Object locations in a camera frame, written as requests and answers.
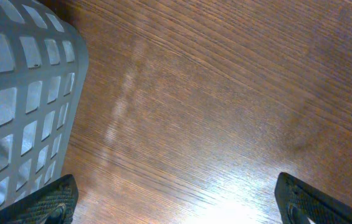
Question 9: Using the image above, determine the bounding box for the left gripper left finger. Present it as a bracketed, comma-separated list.
[0, 174, 78, 224]

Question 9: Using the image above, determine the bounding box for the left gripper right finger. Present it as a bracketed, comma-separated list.
[275, 172, 352, 224]

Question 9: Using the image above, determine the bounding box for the grey plastic mesh basket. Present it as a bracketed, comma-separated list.
[0, 0, 88, 210]

